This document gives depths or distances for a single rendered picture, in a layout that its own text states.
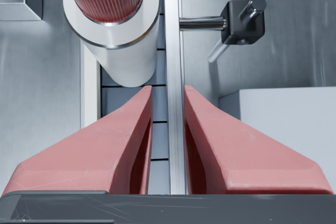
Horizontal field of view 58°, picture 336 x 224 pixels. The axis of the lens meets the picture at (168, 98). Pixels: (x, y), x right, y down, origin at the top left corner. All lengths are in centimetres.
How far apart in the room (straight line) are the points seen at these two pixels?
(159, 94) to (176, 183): 11
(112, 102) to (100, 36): 17
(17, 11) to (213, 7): 23
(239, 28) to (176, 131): 9
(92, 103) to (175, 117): 9
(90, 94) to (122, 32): 14
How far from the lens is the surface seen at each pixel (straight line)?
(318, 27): 44
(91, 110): 29
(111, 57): 18
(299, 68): 42
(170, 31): 25
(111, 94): 32
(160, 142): 32
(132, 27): 16
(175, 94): 23
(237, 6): 25
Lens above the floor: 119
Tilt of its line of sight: 84 degrees down
